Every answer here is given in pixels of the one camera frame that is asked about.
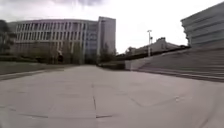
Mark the dark low hedge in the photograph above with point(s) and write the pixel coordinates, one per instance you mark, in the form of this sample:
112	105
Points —
113	65

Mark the grey stone slab pavement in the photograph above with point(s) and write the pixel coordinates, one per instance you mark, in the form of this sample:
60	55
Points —
100	90

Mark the low building with dark roof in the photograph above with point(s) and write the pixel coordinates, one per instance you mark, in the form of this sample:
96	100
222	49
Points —
156	46

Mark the large curved grey building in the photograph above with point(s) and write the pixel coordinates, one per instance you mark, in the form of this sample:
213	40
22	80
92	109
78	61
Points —
63	33

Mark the row of trees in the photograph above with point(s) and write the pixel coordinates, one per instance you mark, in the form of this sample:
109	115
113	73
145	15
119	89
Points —
50	53

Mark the wide grey stone stairs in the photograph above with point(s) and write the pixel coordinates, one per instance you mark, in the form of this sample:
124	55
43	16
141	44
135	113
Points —
186	63

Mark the grass lawn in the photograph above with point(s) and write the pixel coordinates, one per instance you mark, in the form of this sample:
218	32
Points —
20	67

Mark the grey building with horizontal bands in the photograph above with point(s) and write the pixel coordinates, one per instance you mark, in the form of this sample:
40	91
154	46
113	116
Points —
206	26

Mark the dark tree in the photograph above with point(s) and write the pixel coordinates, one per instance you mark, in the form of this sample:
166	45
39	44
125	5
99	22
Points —
4	38

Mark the pale concrete wall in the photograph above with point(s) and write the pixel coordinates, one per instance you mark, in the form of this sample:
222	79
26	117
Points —
136	63

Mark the tall lamp post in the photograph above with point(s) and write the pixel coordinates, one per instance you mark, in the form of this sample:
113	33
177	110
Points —
149	41

